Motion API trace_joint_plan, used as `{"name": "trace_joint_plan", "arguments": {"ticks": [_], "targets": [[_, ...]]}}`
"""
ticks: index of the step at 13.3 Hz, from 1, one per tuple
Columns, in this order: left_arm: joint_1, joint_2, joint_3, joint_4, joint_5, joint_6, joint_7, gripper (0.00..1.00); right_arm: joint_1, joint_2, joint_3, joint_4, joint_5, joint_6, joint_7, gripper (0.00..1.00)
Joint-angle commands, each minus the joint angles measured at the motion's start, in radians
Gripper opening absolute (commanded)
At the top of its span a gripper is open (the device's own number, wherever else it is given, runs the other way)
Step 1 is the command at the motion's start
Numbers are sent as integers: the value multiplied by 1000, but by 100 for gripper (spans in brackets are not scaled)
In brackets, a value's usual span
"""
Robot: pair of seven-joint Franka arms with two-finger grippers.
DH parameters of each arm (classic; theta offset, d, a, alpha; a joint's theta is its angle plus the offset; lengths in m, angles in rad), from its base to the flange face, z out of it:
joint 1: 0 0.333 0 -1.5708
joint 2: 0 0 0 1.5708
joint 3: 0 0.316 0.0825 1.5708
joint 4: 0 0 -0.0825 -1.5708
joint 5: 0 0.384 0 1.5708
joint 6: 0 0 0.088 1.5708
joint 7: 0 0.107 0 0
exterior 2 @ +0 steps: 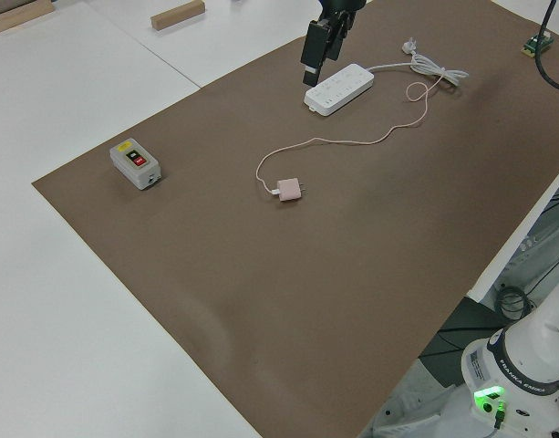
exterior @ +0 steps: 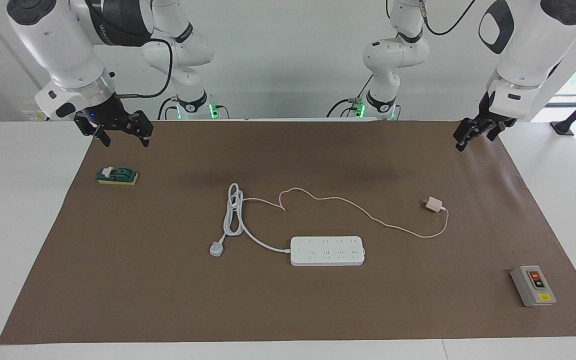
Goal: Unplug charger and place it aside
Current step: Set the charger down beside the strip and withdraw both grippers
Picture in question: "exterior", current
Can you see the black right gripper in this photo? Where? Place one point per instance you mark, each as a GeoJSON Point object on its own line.
{"type": "Point", "coordinates": [108, 112]}

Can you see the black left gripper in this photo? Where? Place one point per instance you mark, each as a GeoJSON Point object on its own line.
{"type": "Point", "coordinates": [495, 114]}

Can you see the pink charger plug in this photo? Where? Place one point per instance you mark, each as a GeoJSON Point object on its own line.
{"type": "Point", "coordinates": [434, 204]}

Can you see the white power strip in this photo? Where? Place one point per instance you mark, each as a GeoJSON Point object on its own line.
{"type": "Point", "coordinates": [327, 251]}

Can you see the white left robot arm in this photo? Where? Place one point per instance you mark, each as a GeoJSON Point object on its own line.
{"type": "Point", "coordinates": [528, 45]}

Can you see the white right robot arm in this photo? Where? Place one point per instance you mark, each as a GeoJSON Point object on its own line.
{"type": "Point", "coordinates": [58, 45]}

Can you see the brown table mat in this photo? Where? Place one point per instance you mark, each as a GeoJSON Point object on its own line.
{"type": "Point", "coordinates": [288, 300]}

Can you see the green knife switch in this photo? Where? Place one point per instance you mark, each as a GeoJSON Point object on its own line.
{"type": "Point", "coordinates": [118, 176]}

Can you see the grey on-off switch box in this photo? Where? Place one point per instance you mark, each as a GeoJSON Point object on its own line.
{"type": "Point", "coordinates": [533, 286]}

